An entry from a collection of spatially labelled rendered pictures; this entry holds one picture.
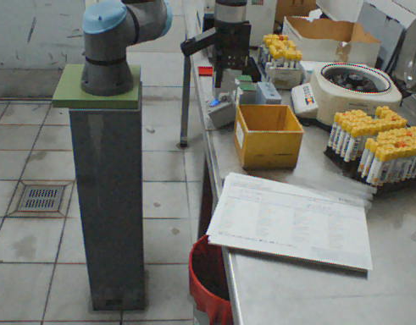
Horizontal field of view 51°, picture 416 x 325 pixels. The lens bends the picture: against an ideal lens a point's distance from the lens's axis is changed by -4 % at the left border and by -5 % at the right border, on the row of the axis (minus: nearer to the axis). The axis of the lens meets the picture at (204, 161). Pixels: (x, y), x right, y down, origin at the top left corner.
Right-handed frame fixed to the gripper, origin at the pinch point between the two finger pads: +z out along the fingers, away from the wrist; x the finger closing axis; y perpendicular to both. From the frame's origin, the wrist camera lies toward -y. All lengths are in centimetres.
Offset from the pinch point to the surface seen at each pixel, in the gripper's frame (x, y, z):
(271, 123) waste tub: -7.9, 13.9, 3.6
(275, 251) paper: -48.8, 6.7, 6.9
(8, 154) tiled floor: 118, -101, 96
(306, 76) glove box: 21.9, 31.5, 2.8
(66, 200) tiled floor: 76, -59, 96
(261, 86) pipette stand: 2.9, 12.7, -1.6
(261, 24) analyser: 61, 24, -1
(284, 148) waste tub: -20.6, 14.0, 2.8
